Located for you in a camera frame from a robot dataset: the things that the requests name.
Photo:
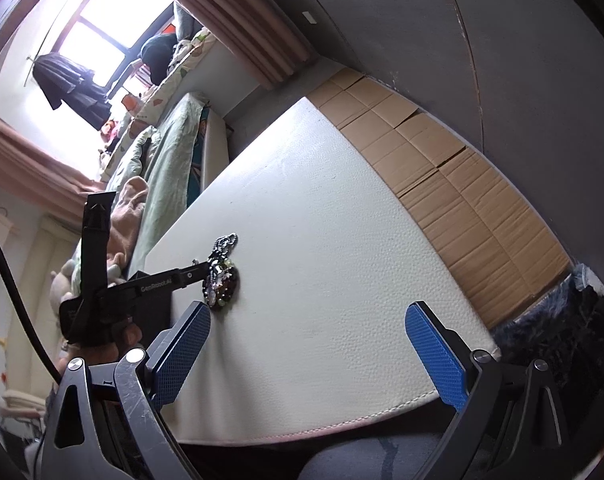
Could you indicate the pile of small toys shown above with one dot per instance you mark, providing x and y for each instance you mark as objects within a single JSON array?
[{"x": 109, "y": 135}]

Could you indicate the dark hanging clothes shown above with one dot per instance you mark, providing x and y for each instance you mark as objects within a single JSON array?
[{"x": 67, "y": 80}]

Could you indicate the person's left hand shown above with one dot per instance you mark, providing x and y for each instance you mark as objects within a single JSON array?
[{"x": 129, "y": 334}]

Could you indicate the black bag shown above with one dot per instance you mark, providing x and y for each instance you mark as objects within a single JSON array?
[{"x": 157, "y": 55}]

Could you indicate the light green quilt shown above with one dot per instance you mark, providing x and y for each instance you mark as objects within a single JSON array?
[{"x": 127, "y": 160}]

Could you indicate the dark grey wardrobe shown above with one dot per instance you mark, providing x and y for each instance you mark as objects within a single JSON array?
[{"x": 481, "y": 60}]

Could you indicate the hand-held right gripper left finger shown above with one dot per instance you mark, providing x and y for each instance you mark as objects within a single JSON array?
[{"x": 182, "y": 350}]

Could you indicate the dark framed window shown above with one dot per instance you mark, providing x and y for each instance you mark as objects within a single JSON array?
[{"x": 112, "y": 25}]

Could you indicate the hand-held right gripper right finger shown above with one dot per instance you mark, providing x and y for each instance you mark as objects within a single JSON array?
[{"x": 436, "y": 355}]

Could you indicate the green bed sheet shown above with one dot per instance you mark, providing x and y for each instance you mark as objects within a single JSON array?
[{"x": 172, "y": 160}]

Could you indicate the white leather side table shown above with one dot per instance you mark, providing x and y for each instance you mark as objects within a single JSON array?
[{"x": 332, "y": 260}]

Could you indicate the patterned window seat cushion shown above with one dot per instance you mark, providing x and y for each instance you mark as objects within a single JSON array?
[{"x": 182, "y": 67}]

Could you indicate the pink curtain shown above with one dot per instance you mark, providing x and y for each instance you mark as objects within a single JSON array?
[
  {"x": 32, "y": 160},
  {"x": 242, "y": 20}
]

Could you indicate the flattened cardboard sheets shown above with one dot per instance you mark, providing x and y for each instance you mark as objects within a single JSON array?
[{"x": 456, "y": 195}]

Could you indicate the dark fluffy rug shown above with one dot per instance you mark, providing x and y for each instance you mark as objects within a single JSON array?
[{"x": 556, "y": 320}]

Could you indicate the grey pillow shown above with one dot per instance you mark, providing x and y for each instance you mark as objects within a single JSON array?
[{"x": 184, "y": 22}]

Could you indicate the white wall socket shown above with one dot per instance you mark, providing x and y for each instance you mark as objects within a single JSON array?
[{"x": 310, "y": 16}]

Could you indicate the beige padded headboard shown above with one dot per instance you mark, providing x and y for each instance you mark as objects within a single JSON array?
[{"x": 37, "y": 270}]

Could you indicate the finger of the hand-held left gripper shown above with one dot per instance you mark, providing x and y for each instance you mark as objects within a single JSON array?
[
  {"x": 97, "y": 245},
  {"x": 189, "y": 275}
]

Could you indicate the beige plush toy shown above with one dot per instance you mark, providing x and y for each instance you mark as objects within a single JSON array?
[{"x": 62, "y": 282}]

